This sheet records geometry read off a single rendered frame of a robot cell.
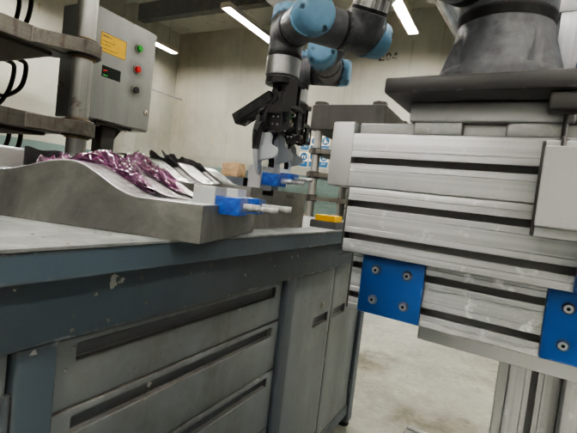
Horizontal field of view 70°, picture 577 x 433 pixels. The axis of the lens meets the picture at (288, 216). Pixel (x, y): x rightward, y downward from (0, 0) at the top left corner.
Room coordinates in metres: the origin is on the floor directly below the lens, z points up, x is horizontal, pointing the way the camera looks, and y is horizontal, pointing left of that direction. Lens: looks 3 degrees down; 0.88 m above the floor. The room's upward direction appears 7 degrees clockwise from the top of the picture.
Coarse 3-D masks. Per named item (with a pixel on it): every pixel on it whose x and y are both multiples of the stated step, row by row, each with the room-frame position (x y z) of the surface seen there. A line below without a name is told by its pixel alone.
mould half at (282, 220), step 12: (168, 168) 1.02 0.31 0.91; (192, 168) 1.12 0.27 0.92; (180, 180) 0.98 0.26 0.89; (204, 180) 1.08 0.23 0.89; (228, 180) 1.20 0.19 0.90; (252, 192) 0.87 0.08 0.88; (276, 192) 0.96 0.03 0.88; (276, 204) 0.96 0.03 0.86; (288, 204) 1.02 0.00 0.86; (300, 204) 1.07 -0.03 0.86; (264, 216) 0.92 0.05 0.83; (276, 216) 0.97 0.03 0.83; (288, 216) 1.02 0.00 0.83; (300, 216) 1.08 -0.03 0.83; (264, 228) 0.93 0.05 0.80; (276, 228) 0.98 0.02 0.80
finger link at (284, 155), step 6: (276, 138) 0.95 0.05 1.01; (282, 138) 0.94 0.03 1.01; (276, 144) 0.95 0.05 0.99; (282, 144) 0.94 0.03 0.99; (282, 150) 0.95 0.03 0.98; (288, 150) 0.94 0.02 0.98; (276, 156) 0.95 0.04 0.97; (282, 156) 0.95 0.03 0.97; (288, 156) 0.94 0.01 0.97; (270, 162) 0.96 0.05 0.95; (276, 162) 0.96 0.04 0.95; (282, 162) 0.95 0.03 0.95
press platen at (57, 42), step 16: (0, 16) 1.15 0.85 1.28; (0, 32) 1.17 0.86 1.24; (16, 32) 1.19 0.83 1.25; (32, 32) 1.23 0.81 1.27; (48, 32) 1.25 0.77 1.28; (48, 48) 1.27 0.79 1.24; (64, 48) 1.27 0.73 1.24; (80, 48) 1.28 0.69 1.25; (96, 48) 1.31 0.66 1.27; (0, 96) 1.68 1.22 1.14
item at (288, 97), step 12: (276, 84) 0.91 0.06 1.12; (288, 84) 0.89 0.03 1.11; (300, 84) 0.89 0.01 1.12; (276, 96) 0.90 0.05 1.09; (288, 96) 0.89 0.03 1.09; (300, 96) 0.90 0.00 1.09; (264, 108) 0.90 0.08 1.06; (276, 108) 0.88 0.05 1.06; (288, 108) 0.87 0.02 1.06; (300, 108) 0.90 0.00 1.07; (264, 120) 0.89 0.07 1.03; (276, 120) 0.89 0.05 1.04; (288, 120) 0.87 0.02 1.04; (300, 120) 0.91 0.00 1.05; (276, 132) 0.94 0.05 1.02; (288, 132) 0.91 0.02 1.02; (300, 132) 0.92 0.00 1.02
